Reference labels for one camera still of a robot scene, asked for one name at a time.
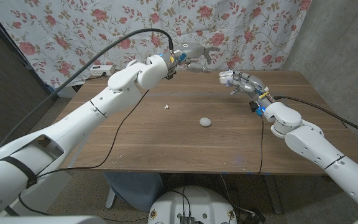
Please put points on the grey table leg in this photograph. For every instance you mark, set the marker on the grey table leg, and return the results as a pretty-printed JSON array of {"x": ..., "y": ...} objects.
[{"x": 273, "y": 193}]

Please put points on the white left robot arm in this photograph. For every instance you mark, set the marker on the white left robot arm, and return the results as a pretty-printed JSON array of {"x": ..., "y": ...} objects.
[{"x": 73, "y": 124}]

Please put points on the floral backdrop cloth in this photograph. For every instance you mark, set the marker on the floral backdrop cloth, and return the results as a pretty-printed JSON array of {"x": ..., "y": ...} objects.
[{"x": 73, "y": 31}]

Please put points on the white egg-shaped object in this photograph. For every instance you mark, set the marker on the white egg-shaped object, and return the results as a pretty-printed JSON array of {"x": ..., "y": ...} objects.
[{"x": 205, "y": 122}]

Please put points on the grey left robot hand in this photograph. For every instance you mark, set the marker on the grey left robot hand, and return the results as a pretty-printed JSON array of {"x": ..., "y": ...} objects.
[{"x": 191, "y": 51}]

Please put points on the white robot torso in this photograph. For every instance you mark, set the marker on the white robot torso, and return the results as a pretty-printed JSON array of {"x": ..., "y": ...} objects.
[{"x": 197, "y": 202}]

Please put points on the white AirPods case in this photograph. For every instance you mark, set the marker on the white AirPods case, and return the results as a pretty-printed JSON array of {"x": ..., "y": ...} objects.
[{"x": 225, "y": 77}]

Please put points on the small white AirPod earbud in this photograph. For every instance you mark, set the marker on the small white AirPod earbud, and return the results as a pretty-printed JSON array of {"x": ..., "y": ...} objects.
[{"x": 166, "y": 106}]

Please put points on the white power strip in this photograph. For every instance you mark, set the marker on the white power strip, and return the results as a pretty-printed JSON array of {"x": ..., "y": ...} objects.
[{"x": 102, "y": 70}]

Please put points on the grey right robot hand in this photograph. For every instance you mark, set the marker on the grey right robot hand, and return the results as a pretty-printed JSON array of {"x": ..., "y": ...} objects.
[{"x": 250, "y": 85}]

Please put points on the black power adapter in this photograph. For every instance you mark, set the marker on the black power adapter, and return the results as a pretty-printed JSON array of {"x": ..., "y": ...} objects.
[{"x": 255, "y": 217}]

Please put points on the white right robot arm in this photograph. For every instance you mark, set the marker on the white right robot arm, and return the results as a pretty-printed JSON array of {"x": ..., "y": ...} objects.
[{"x": 315, "y": 146}]

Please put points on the white box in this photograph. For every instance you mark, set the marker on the white box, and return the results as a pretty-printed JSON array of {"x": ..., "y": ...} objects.
[{"x": 65, "y": 92}]

